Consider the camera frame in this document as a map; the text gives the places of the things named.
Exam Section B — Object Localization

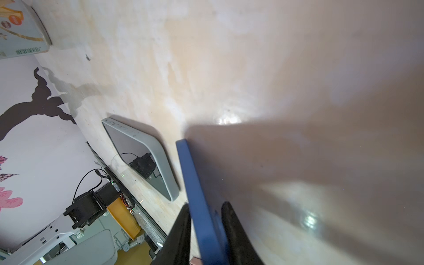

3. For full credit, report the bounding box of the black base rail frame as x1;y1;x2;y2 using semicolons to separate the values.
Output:
86;141;167;250

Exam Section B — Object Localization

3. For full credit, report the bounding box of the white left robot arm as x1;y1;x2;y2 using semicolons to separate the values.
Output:
2;168;119;265

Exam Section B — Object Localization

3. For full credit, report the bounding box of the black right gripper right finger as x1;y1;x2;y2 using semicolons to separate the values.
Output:
221;202;264;265

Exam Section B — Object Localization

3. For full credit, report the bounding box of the black phone pink case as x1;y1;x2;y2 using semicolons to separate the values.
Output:
102;118;180;202

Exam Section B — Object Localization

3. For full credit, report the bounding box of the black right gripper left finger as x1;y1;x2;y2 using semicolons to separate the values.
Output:
151;204;192;265

